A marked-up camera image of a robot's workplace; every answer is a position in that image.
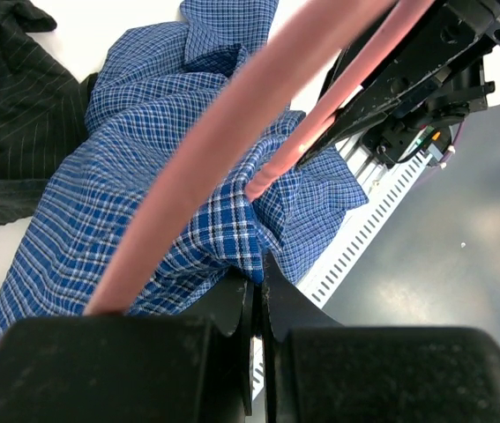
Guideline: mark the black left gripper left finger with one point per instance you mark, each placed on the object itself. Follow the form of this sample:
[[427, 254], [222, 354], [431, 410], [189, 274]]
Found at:
[[192, 367]]

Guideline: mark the white slotted cable duct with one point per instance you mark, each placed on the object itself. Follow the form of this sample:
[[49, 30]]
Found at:
[[357, 232]]

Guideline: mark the pink hanger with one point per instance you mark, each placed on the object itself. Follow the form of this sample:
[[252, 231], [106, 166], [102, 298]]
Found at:
[[226, 131]]

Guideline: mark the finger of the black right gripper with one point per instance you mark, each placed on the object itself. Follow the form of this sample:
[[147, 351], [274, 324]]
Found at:
[[433, 78]]

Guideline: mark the blue plaid shirt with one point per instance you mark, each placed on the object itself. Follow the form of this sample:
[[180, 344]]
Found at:
[[155, 85]]

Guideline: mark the black pinstripe shirt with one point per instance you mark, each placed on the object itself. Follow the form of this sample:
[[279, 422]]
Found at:
[[42, 110]]

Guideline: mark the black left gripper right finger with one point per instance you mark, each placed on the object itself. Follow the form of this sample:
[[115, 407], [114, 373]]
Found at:
[[318, 370]]

